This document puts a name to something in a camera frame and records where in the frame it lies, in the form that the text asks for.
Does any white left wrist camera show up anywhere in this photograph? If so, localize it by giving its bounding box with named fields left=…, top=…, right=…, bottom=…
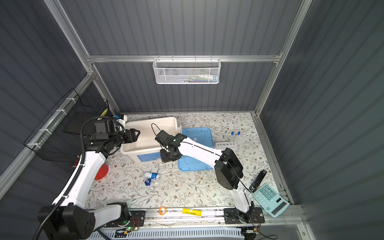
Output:
left=114, top=114, right=128, bottom=127

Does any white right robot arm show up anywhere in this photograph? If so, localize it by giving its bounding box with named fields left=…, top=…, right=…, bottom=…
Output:
left=155, top=130, right=262, bottom=225

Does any teal calculator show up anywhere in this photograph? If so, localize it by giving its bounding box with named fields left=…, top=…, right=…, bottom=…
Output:
left=252, top=184, right=290, bottom=218

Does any red pencil cup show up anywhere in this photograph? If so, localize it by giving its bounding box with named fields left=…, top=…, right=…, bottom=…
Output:
left=95, top=164, right=109, bottom=181

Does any blue base graduated cylinder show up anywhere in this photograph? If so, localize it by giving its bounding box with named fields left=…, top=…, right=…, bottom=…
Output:
left=144, top=179, right=160, bottom=189

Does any white wire wall basket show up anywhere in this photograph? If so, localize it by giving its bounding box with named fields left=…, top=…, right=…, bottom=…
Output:
left=153, top=59, right=222, bottom=85

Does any yellow label tag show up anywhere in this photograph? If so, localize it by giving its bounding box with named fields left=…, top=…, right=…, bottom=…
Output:
left=182, top=208, right=202, bottom=217

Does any blue plastic bin lid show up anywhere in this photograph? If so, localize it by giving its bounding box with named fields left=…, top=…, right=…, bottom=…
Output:
left=178, top=127, right=215, bottom=172

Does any white test tube rack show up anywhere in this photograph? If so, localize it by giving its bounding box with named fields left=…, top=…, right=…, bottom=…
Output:
left=215, top=142, right=238, bottom=152

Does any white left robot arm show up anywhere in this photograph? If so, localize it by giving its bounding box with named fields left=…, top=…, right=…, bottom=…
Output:
left=33, top=116, right=141, bottom=240

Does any white plastic storage bin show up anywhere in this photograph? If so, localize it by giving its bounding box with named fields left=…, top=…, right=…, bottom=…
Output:
left=121, top=117, right=182, bottom=164

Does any clear glass flask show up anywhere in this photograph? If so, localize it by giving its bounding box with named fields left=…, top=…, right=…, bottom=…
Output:
left=155, top=160, right=166, bottom=172

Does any blue cap clear bottle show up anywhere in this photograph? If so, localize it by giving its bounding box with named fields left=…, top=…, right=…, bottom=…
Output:
left=143, top=172, right=160, bottom=180

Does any black stapler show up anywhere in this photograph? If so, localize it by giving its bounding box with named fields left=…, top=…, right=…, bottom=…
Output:
left=249, top=170, right=267, bottom=193

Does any orange rubber band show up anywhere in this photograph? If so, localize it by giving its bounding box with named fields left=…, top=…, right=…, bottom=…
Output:
left=159, top=207, right=167, bottom=216

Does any black wire wall basket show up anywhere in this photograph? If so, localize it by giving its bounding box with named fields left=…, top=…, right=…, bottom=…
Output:
left=24, top=90, right=112, bottom=163

